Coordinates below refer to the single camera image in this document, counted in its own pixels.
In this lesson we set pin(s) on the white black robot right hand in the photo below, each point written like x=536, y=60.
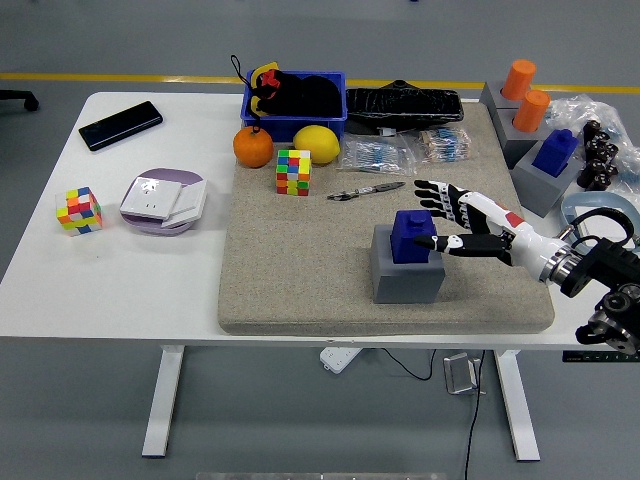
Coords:
x=525, y=240

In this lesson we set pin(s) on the blue square seal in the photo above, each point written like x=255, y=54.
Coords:
x=555, y=152
x=405, y=245

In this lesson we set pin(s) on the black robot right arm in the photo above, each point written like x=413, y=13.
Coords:
x=605, y=260

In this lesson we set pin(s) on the grey seal holder block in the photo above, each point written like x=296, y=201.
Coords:
x=405, y=282
x=515, y=145
x=535, y=192
x=492, y=97

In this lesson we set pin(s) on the orange cylinder seal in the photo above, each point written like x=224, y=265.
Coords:
x=519, y=79
x=531, y=111

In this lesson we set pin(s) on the light blue tray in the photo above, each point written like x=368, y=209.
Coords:
x=595, y=199

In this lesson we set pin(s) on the dark brown knobs cluster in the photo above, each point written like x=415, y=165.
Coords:
x=597, y=150

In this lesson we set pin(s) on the clear bag of tan resistors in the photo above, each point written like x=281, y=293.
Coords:
x=445, y=145

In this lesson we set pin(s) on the black table control panel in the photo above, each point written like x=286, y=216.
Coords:
x=590, y=357

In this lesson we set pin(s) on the crumpled clear plastic bag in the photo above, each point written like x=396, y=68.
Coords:
x=575, y=107

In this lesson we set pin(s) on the silver black pen tool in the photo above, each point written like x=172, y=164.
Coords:
x=372, y=189

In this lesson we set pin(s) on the white table leg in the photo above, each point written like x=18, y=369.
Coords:
x=162, y=400
x=517, y=405

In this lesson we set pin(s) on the clear bag of blue resistors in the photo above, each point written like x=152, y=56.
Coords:
x=375, y=155

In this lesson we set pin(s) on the small white connector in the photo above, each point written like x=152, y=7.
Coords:
x=387, y=132

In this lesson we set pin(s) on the black keyboard in plastic wrap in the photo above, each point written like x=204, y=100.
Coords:
x=400, y=105

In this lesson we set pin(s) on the white power strip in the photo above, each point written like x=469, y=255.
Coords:
x=337, y=359

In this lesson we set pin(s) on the grey-brown mat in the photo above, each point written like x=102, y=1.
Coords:
x=300, y=260

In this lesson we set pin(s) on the yellow lemon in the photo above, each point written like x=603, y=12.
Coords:
x=316, y=145

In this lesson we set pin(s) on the scrambled colourful puzzle cube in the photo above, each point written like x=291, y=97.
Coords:
x=79, y=212
x=294, y=172

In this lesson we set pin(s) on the black fabric pouch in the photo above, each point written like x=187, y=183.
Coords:
x=310, y=97

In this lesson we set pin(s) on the blue plastic bin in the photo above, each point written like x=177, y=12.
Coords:
x=290, y=127

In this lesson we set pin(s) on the orange fruit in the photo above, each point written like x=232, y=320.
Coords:
x=253, y=147

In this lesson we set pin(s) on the yellow red toy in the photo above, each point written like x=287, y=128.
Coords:
x=260, y=75

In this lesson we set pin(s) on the purple plastic tray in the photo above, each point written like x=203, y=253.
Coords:
x=170, y=175

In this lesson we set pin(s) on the black smartphone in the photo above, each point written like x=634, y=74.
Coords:
x=120, y=126

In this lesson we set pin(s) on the black office chair base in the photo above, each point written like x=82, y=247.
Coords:
x=17, y=97

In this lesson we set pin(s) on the white wall switch panel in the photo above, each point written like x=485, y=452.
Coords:
x=192, y=200
x=602, y=225

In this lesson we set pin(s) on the clear metal bracket stand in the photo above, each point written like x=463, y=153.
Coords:
x=460, y=375

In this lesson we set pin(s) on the white wall socket panel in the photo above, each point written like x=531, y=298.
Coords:
x=150, y=200

